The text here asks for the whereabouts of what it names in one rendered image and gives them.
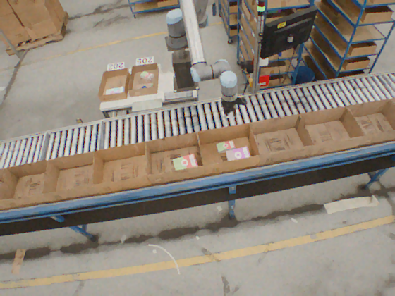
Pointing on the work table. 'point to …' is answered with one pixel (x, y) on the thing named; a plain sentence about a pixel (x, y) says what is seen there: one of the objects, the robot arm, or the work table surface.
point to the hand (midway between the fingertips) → (233, 116)
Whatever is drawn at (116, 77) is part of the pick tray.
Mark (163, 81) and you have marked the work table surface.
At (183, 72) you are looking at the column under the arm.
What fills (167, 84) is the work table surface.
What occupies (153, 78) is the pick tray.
